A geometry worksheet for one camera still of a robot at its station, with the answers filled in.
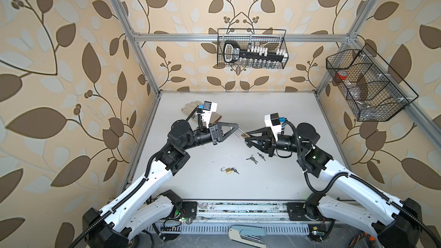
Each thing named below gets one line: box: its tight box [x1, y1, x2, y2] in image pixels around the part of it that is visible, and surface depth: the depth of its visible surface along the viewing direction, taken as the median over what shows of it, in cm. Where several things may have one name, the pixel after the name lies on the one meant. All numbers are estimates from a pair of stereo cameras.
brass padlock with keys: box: [220, 167, 240, 175], surface depth 88 cm
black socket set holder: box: [222, 40, 289, 64], surface depth 86 cm
